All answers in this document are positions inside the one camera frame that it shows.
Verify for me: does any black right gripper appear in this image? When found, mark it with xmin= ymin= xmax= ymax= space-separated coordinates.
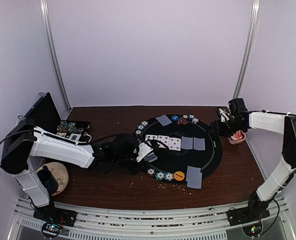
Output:
xmin=206 ymin=117 xmax=244 ymax=137

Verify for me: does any blue playing card deck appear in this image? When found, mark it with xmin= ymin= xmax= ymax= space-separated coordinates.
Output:
xmin=144 ymin=153 xmax=158 ymax=163

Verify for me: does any blue cream 10 chip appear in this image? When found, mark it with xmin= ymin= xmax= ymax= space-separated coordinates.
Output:
xmin=165 ymin=172 xmax=174 ymax=181
xmin=141 ymin=121 xmax=148 ymax=127
xmin=192 ymin=118 xmax=199 ymax=124

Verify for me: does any face-up playing card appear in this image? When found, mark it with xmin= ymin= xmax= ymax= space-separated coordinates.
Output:
xmin=145 ymin=134 xmax=158 ymax=142

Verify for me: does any six of hearts card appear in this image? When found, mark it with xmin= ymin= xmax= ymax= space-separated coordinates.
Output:
xmin=157 ymin=135 xmax=169 ymax=148

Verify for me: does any yellow big blind button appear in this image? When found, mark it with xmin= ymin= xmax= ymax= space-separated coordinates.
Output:
xmin=173 ymin=171 xmax=185 ymax=182

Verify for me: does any board face-down card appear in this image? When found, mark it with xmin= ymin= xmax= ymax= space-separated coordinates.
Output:
xmin=181 ymin=136 xmax=193 ymax=150
xmin=193 ymin=137 xmax=205 ymax=151

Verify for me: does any five of diamonds card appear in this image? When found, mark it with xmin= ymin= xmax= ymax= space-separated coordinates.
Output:
xmin=168 ymin=137 xmax=181 ymax=152

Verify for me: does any red triangular all-in marker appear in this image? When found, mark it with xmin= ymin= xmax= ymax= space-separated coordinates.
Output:
xmin=177 ymin=117 xmax=188 ymax=125

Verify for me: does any single blue-backed playing card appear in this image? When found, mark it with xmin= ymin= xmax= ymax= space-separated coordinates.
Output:
xmin=155 ymin=114 xmax=172 ymax=127

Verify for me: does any blue small blind button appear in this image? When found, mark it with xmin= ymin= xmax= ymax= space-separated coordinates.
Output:
xmin=171 ymin=115 xmax=180 ymax=122

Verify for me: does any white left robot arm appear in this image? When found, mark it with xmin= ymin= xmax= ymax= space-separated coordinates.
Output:
xmin=0 ymin=118 xmax=154 ymax=222

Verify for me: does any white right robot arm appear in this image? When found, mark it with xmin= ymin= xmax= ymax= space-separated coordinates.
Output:
xmin=208 ymin=98 xmax=296 ymax=221

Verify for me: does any red white patterned bowl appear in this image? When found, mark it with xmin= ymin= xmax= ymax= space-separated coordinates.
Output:
xmin=228 ymin=130 xmax=246 ymax=145

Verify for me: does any round black poker mat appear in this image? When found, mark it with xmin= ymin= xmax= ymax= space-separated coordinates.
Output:
xmin=133 ymin=113 xmax=223 ymax=184

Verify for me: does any white playing card box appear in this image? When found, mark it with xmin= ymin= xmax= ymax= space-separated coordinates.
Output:
xmin=69 ymin=133 xmax=81 ymax=141

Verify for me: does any beige patterned plate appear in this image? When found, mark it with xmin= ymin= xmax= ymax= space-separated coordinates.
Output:
xmin=37 ymin=162 xmax=69 ymax=196

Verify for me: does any chips row in case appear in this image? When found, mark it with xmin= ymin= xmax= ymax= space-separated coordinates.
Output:
xmin=57 ymin=120 xmax=79 ymax=134

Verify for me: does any dark blue mug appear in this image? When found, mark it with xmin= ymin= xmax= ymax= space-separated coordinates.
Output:
xmin=37 ymin=165 xmax=58 ymax=195

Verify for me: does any black poker set case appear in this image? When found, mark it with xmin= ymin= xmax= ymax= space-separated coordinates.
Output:
xmin=18 ymin=92 xmax=92 ymax=142

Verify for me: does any aluminium frame post right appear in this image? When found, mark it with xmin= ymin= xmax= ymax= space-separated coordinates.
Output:
xmin=233 ymin=0 xmax=261 ymax=98

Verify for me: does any aluminium frame post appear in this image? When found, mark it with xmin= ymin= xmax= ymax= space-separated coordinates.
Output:
xmin=233 ymin=0 xmax=261 ymax=98
xmin=40 ymin=0 xmax=72 ymax=112

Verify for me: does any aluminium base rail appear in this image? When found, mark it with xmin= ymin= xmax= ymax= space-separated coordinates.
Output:
xmin=6 ymin=196 xmax=296 ymax=240

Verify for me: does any aluminium frame post left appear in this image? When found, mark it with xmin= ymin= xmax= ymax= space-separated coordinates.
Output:
xmin=40 ymin=0 xmax=72 ymax=112

